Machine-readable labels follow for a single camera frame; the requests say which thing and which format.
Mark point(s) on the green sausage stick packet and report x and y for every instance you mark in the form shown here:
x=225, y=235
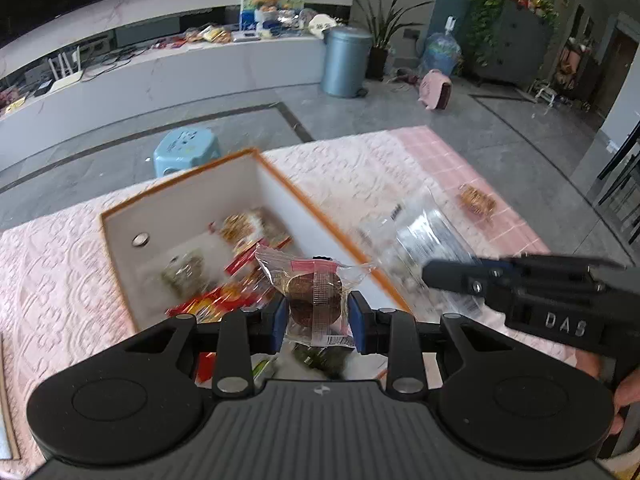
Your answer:
x=264, y=367

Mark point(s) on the dark green snack pouch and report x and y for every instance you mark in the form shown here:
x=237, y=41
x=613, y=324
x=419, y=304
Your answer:
x=329, y=361

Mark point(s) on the red snack packet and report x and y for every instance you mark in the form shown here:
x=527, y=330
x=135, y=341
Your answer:
x=212, y=306

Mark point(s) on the peanut snack packet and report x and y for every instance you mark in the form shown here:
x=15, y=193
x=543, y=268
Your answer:
x=251, y=227

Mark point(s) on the pink small heater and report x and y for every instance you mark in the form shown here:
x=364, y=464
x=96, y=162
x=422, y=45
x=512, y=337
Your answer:
x=435, y=90

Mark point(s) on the clear packet brown cake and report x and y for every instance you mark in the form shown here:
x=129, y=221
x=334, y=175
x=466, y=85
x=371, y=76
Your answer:
x=316, y=291

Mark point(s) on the blue water jug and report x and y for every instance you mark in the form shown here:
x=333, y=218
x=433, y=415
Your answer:
x=441, y=50

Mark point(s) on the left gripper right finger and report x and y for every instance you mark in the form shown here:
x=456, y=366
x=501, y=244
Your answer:
x=391, y=333

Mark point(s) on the light blue plastic stool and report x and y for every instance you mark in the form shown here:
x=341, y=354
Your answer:
x=184, y=149

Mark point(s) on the orange cardboard box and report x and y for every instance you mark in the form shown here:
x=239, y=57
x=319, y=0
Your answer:
x=182, y=213

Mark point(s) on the potted snake plant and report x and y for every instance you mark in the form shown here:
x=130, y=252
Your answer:
x=382, y=23

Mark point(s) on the right hand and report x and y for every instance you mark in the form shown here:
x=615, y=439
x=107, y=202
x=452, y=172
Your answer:
x=627, y=392

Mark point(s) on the pink checked table cover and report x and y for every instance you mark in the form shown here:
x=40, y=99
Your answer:
x=500, y=232

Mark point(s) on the blue metal trash can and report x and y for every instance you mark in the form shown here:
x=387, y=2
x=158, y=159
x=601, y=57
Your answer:
x=345, y=65

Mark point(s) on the white wifi router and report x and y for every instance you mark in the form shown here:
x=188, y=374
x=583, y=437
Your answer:
x=66, y=68

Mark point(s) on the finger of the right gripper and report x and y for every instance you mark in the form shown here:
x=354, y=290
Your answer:
x=465, y=277

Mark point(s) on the black tablet with wood edge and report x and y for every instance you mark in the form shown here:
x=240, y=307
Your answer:
x=9, y=447

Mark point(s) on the orange nut snack packet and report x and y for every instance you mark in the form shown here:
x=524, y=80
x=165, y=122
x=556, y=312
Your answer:
x=477, y=201

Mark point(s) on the green seed snack packet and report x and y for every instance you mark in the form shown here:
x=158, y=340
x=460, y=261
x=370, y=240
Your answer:
x=185, y=275

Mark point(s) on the dark grey cabinet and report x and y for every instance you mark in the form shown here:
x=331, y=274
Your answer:
x=520, y=43

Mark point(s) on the clear white snack bag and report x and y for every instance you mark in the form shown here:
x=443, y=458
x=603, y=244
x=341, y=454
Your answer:
x=403, y=241

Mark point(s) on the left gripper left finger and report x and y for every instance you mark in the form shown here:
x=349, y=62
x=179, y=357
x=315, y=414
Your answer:
x=241, y=334

